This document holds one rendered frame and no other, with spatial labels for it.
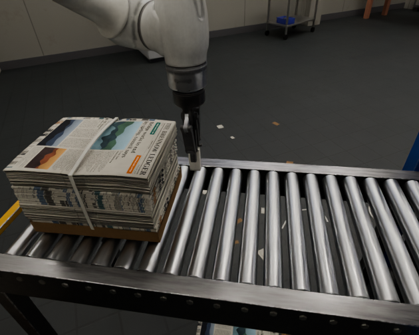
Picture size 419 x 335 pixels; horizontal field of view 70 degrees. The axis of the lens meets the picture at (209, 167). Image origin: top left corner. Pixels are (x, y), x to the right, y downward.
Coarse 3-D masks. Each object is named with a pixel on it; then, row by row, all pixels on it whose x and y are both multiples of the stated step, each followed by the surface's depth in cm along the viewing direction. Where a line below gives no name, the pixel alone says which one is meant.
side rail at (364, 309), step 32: (0, 256) 81; (0, 288) 84; (32, 288) 80; (64, 288) 77; (96, 288) 75; (128, 288) 72; (160, 288) 71; (192, 288) 71; (224, 288) 70; (256, 288) 70; (224, 320) 74; (256, 320) 71; (288, 320) 69; (320, 320) 67; (352, 320) 64; (384, 320) 63; (416, 320) 63
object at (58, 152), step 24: (72, 120) 93; (96, 120) 92; (48, 144) 81; (72, 144) 81; (24, 168) 73; (48, 168) 73; (24, 192) 77; (48, 192) 76; (48, 216) 81; (72, 216) 80
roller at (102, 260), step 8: (104, 240) 84; (112, 240) 84; (120, 240) 86; (104, 248) 81; (112, 248) 82; (96, 256) 80; (104, 256) 80; (112, 256) 81; (96, 264) 78; (104, 264) 78
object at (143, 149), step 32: (128, 128) 87; (160, 128) 86; (96, 160) 75; (128, 160) 73; (160, 160) 78; (96, 192) 73; (128, 192) 72; (160, 192) 82; (128, 224) 78; (160, 224) 82
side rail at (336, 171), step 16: (208, 160) 112; (224, 160) 111; (240, 160) 111; (192, 176) 113; (208, 176) 112; (320, 176) 104; (336, 176) 103; (352, 176) 102; (368, 176) 101; (384, 176) 100; (400, 176) 100; (416, 176) 100; (304, 192) 109
